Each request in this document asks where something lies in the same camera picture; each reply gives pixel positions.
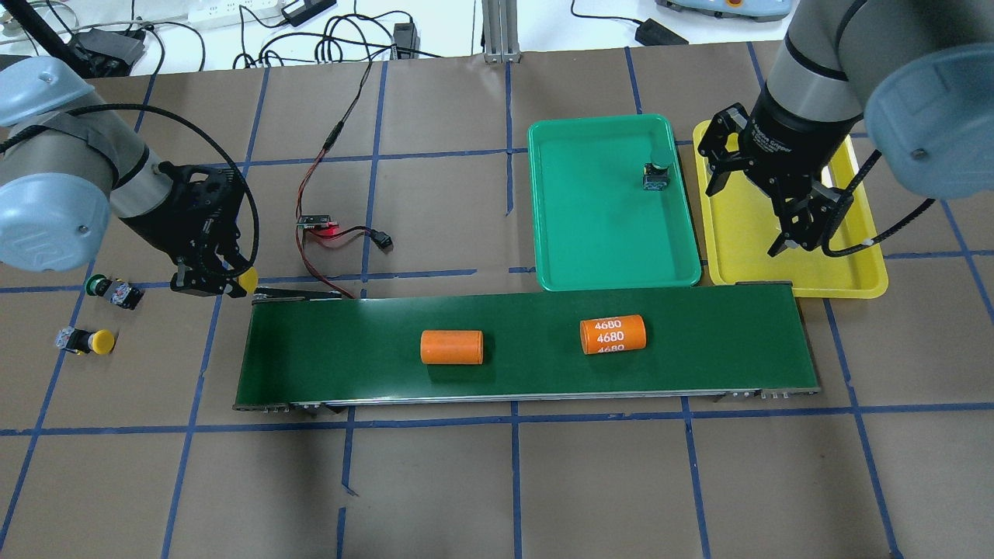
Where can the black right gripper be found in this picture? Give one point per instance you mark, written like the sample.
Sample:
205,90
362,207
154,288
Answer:
788,145

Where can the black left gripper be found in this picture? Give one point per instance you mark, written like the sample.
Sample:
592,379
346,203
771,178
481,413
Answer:
158,227

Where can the yellow push button switch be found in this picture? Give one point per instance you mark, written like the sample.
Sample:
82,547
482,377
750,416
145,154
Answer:
248,281

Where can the green push button switch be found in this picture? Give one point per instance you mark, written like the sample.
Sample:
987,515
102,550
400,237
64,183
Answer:
656,177

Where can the orange cylinder with 4680 print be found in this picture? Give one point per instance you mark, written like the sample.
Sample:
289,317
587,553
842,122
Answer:
613,334

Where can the plain orange cylinder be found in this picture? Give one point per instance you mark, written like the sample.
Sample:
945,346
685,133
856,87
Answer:
452,347

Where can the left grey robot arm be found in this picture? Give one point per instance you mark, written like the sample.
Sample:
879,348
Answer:
71,163

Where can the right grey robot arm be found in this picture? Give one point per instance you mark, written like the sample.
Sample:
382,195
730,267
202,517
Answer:
435,152

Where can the yellow plastic tray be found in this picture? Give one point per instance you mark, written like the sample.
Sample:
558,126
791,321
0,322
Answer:
738,228

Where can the small sensor circuit board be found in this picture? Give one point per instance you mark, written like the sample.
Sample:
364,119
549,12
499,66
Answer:
315,221

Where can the green conveyor belt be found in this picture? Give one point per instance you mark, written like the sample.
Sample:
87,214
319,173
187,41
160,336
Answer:
710,340

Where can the green plastic tray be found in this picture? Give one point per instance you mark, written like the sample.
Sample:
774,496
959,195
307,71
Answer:
594,227

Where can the grey teach pendant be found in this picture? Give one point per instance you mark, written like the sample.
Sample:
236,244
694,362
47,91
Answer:
756,10

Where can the black power adapter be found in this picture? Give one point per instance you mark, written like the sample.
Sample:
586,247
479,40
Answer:
652,33

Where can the white power strip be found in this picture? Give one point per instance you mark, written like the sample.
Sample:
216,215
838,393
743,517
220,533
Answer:
205,15

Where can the black cable connector plug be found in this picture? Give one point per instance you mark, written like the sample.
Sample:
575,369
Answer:
382,240

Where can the aluminium frame post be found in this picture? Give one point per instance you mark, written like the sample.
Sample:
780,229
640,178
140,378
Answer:
500,41

